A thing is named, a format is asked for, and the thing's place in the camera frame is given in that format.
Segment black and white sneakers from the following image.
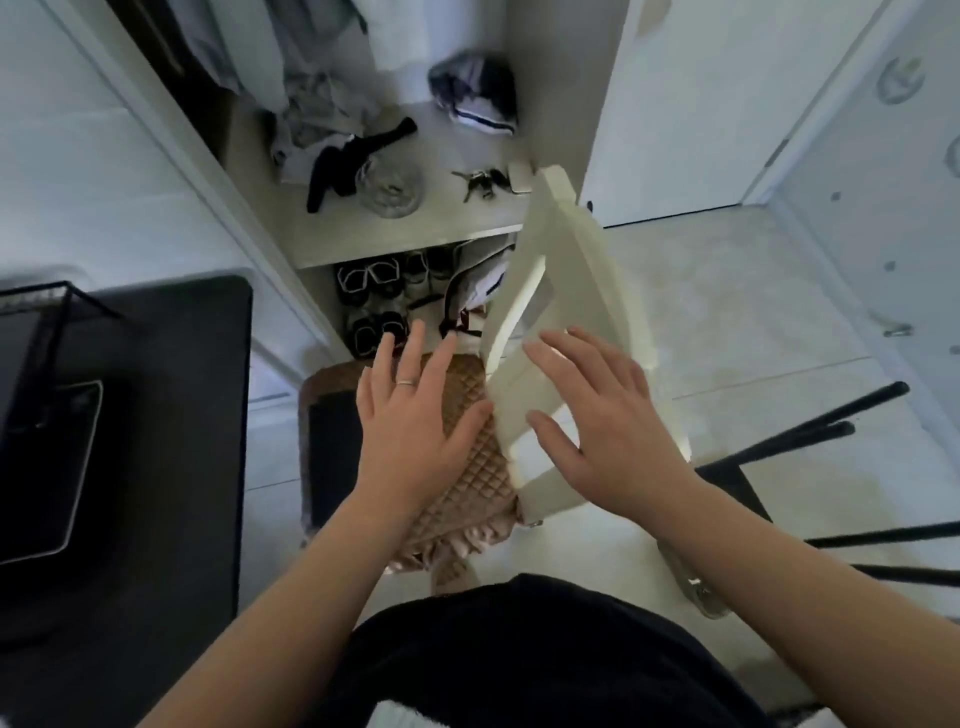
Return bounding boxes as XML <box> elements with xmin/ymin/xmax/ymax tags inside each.
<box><xmin>333</xmin><ymin>255</ymin><xmax>410</xmax><ymax>307</ymax></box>

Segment crumpled grey garment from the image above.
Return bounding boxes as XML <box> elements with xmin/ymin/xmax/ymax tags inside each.
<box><xmin>266</xmin><ymin>69</ymin><xmax>385</xmax><ymax>170</ymax></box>

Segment person's left hand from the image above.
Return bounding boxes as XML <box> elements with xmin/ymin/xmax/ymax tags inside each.
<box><xmin>354</xmin><ymin>320</ymin><xmax>495</xmax><ymax>526</ymax></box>

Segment black sock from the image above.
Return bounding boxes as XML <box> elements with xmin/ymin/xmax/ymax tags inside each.
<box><xmin>305</xmin><ymin>117</ymin><xmax>419</xmax><ymax>215</ymax></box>

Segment person's left forearm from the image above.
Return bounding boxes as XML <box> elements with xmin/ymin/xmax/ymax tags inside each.
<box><xmin>137</xmin><ymin>483</ymin><xmax>425</xmax><ymax>728</ymax></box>

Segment bunch of keys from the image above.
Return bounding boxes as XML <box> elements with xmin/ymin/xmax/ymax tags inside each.
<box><xmin>451</xmin><ymin>168</ymin><xmax>512</xmax><ymax>204</ymax></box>

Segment white door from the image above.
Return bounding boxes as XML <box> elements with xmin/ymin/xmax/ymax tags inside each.
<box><xmin>771</xmin><ymin>0</ymin><xmax>960</xmax><ymax>459</ymax></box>

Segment black tray with pale rim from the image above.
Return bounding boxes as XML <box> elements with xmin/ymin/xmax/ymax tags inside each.
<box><xmin>0</xmin><ymin>378</ymin><xmax>105</xmax><ymax>565</ymax></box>

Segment person's right hand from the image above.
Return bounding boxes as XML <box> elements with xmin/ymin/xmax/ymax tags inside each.
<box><xmin>522</xmin><ymin>326</ymin><xmax>704</xmax><ymax>538</ymax></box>

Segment black flat pad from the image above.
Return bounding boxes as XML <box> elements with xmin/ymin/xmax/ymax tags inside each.
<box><xmin>307</xmin><ymin>390</ymin><xmax>366</xmax><ymax>530</ymax></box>

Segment brown quilted seat cushion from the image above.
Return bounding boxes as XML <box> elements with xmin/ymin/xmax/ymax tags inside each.
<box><xmin>298</xmin><ymin>352</ymin><xmax>528</xmax><ymax>595</ymax></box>

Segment round wall hook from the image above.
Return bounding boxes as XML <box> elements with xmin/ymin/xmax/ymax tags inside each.
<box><xmin>876</xmin><ymin>55</ymin><xmax>927</xmax><ymax>106</ymax></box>

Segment black desk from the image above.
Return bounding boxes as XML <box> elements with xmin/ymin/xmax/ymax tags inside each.
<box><xmin>0</xmin><ymin>273</ymin><xmax>254</xmax><ymax>728</ymax></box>

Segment black wire rack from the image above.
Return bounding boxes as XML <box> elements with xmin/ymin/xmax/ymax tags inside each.
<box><xmin>0</xmin><ymin>280</ymin><xmax>123</xmax><ymax>451</ymax></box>

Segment grey hanging garment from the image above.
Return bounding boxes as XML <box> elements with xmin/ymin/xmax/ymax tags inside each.
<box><xmin>180</xmin><ymin>0</ymin><xmax>370</xmax><ymax>114</ymax></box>

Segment clear glass bowl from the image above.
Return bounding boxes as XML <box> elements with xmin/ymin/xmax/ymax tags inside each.
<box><xmin>357</xmin><ymin>156</ymin><xmax>426</xmax><ymax>220</ymax></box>

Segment cream wooden chair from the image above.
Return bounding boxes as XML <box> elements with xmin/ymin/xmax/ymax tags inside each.
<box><xmin>480</xmin><ymin>164</ymin><xmax>696</xmax><ymax>528</ymax></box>

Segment dark sneakers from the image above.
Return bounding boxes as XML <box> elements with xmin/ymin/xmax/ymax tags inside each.
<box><xmin>345</xmin><ymin>309</ymin><xmax>411</xmax><ymax>360</ymax></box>

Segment white wardrobe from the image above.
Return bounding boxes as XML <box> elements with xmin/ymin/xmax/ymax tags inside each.
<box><xmin>43</xmin><ymin>0</ymin><xmax>639</xmax><ymax>391</ymax></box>

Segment person's right forearm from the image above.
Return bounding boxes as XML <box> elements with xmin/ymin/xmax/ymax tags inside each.
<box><xmin>651</xmin><ymin>480</ymin><xmax>960</xmax><ymax>728</ymax></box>

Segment clear sandal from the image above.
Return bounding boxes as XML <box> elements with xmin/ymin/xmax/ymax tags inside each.
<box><xmin>657</xmin><ymin>538</ymin><xmax>734</xmax><ymax>621</ymax></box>

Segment black metal chair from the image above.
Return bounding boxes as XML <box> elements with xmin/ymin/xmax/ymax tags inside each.
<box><xmin>693</xmin><ymin>381</ymin><xmax>960</xmax><ymax>625</ymax></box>

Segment person's black garment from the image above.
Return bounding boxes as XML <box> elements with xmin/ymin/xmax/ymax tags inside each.
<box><xmin>306</xmin><ymin>573</ymin><xmax>775</xmax><ymax>728</ymax></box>

